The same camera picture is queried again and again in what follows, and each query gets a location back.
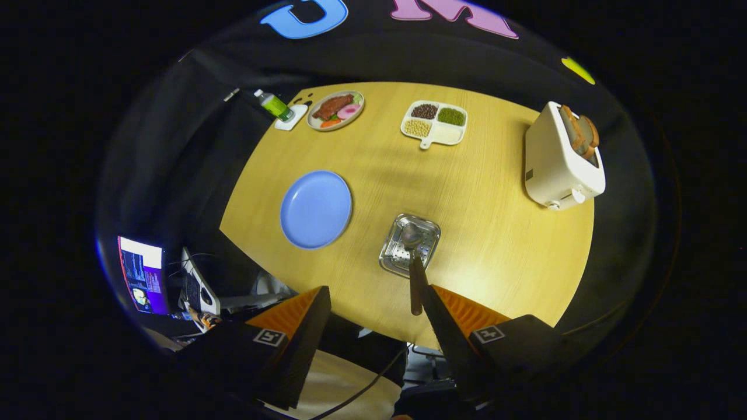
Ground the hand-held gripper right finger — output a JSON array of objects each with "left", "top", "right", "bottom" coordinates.
[{"left": 423, "top": 285, "right": 587, "bottom": 408}]

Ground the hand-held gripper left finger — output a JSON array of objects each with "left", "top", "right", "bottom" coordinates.
[{"left": 175, "top": 286, "right": 331, "bottom": 410}]

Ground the wooden handled metal spoon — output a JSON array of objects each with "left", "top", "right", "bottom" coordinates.
[{"left": 400, "top": 223, "right": 425, "bottom": 316}]

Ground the cream cloth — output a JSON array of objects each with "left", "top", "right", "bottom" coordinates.
[{"left": 266, "top": 350, "right": 403, "bottom": 420}]

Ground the white laptop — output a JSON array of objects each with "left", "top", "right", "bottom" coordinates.
[{"left": 180, "top": 247, "right": 221, "bottom": 317}]

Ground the blue round plate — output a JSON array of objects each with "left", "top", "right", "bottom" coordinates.
[{"left": 280, "top": 170, "right": 353, "bottom": 250}]

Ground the computer monitor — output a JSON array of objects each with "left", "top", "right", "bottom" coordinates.
[{"left": 118, "top": 236, "right": 170, "bottom": 316}]

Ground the white toaster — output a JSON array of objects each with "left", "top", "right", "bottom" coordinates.
[{"left": 524, "top": 101, "right": 606, "bottom": 211}]

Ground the white divided bean dish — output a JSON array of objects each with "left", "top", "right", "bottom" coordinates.
[{"left": 400, "top": 100, "right": 468, "bottom": 150}]

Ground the white square coaster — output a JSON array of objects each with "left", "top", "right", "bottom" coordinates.
[{"left": 274, "top": 104, "right": 309, "bottom": 131}]

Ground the cream round food plate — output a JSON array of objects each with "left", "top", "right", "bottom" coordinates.
[{"left": 306, "top": 90, "right": 365, "bottom": 132}]

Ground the brown steak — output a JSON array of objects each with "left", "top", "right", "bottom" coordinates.
[{"left": 312, "top": 94, "right": 354, "bottom": 121}]

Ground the green label water bottle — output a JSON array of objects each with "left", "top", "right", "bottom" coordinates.
[{"left": 254, "top": 89, "right": 295, "bottom": 123}]

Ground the toasted bread slice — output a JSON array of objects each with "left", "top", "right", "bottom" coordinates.
[
  {"left": 559, "top": 105, "right": 587, "bottom": 155},
  {"left": 578, "top": 115, "right": 600, "bottom": 159}
]

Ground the black cable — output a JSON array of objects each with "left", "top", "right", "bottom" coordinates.
[{"left": 309, "top": 347, "right": 409, "bottom": 420}]

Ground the metal wire cutlery rack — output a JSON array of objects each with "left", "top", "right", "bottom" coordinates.
[{"left": 379, "top": 213, "right": 442, "bottom": 278}]

